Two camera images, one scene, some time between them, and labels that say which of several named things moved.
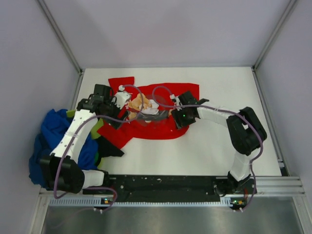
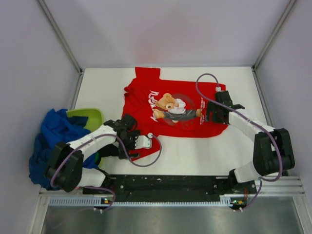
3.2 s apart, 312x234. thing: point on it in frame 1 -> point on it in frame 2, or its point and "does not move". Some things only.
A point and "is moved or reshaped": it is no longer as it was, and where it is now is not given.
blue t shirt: x=54 y=124 does not move
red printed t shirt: x=157 y=110 is moved or reshaped
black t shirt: x=106 y=149 does not move
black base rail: x=166 y=188 does not move
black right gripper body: x=183 y=117 -> x=211 y=107
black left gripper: x=115 y=123 -> x=134 y=134
